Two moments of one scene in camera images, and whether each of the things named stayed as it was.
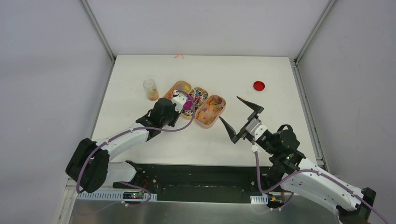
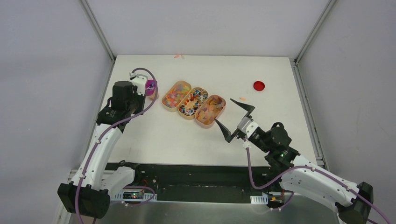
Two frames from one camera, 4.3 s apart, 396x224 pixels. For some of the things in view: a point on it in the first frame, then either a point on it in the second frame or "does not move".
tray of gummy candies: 182,85 does not move
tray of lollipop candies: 200,94 does not move
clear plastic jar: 151,89 does not move
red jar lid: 258,86 does not move
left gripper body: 173,112 → 139,95
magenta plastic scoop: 187,104 → 150,87
